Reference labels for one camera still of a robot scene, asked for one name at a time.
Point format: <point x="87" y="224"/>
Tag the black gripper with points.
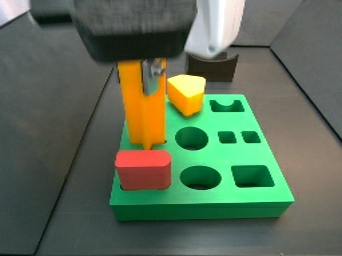
<point x="134" y="29"/>

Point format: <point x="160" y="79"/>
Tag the yellow star prism object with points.
<point x="144" y="110"/>

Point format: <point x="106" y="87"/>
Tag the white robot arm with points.
<point x="214" y="28"/>

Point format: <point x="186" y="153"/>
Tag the black curved fixture stand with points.
<point x="216" y="70"/>

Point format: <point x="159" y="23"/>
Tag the green shape sorter board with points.
<point x="224" y="174"/>

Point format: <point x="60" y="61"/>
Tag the yellow wedge block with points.
<point x="186" y="93"/>

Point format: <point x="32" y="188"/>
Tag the red rounded block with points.
<point x="143" y="169"/>

